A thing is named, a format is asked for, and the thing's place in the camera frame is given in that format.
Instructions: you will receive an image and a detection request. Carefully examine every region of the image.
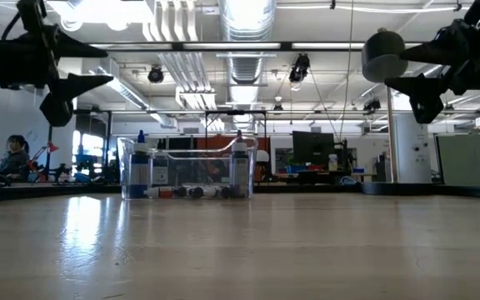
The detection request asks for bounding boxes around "silver ceiling ventilation duct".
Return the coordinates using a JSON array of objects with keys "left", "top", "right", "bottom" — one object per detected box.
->
[{"left": 218, "top": 0, "right": 277, "bottom": 133}]

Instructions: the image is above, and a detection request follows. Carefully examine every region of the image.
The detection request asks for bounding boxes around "thin hanging cable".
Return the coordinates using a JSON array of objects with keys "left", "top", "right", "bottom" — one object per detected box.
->
[{"left": 338, "top": 0, "right": 354, "bottom": 143}]

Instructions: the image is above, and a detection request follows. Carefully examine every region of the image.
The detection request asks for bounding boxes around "black background station frame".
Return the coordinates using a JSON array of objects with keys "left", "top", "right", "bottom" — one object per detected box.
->
[
  {"left": 43, "top": 108, "right": 114, "bottom": 184},
  {"left": 203, "top": 108, "right": 268, "bottom": 138}
]

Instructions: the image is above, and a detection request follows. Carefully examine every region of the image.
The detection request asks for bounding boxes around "orange panel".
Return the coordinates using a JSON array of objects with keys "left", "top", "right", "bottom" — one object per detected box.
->
[{"left": 196, "top": 134, "right": 272, "bottom": 152}]

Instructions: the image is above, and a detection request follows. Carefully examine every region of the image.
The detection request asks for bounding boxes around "clear plastic bin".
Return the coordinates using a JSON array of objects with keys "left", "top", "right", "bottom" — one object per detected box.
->
[{"left": 117, "top": 135, "right": 259, "bottom": 200}]

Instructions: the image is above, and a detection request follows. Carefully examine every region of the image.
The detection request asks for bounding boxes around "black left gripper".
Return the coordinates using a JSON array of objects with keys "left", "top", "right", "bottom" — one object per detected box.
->
[{"left": 0, "top": 0, "right": 115, "bottom": 128}]

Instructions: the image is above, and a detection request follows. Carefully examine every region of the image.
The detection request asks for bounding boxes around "large purple food coloring bottle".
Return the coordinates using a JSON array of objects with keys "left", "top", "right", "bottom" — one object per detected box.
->
[{"left": 230, "top": 129, "right": 251, "bottom": 198}]

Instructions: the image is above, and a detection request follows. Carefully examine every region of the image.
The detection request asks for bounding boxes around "white round column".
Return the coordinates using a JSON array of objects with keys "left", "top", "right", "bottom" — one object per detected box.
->
[{"left": 393, "top": 111, "right": 433, "bottom": 183}]

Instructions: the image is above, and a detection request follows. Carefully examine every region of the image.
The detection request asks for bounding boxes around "black computer monitor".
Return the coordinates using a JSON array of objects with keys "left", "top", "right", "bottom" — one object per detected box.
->
[{"left": 292, "top": 130, "right": 336, "bottom": 166}]

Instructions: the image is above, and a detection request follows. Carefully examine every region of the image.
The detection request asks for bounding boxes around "green partition wall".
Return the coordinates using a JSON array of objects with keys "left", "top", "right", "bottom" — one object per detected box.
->
[{"left": 435, "top": 132, "right": 480, "bottom": 184}]

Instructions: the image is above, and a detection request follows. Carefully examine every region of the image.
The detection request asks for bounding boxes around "blue crate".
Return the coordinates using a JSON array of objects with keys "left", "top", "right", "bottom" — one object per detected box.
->
[{"left": 286, "top": 164, "right": 321, "bottom": 174}]

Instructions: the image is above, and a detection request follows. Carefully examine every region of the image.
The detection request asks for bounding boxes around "small red food coloring bottle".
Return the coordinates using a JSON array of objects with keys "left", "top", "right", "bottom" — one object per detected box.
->
[{"left": 143, "top": 186, "right": 175, "bottom": 199}]

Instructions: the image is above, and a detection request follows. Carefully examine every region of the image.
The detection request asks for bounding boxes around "person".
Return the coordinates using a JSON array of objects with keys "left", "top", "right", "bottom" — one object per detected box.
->
[{"left": 0, "top": 134, "right": 32, "bottom": 178}]

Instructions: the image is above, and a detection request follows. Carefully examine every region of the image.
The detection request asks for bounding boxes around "large black food coloring bottle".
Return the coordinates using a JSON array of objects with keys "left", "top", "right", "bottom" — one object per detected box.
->
[{"left": 151, "top": 152, "right": 170, "bottom": 188}]

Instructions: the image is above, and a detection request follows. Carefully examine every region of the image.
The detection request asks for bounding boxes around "black ceiling-mounted camera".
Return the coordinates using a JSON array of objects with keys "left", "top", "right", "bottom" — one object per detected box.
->
[
  {"left": 147, "top": 65, "right": 165, "bottom": 85},
  {"left": 362, "top": 97, "right": 382, "bottom": 113},
  {"left": 287, "top": 52, "right": 311, "bottom": 83}
]

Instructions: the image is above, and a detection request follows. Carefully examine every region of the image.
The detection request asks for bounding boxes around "large blue food coloring bottle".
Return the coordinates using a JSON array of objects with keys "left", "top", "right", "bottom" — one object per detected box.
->
[{"left": 130, "top": 129, "right": 152, "bottom": 199}]

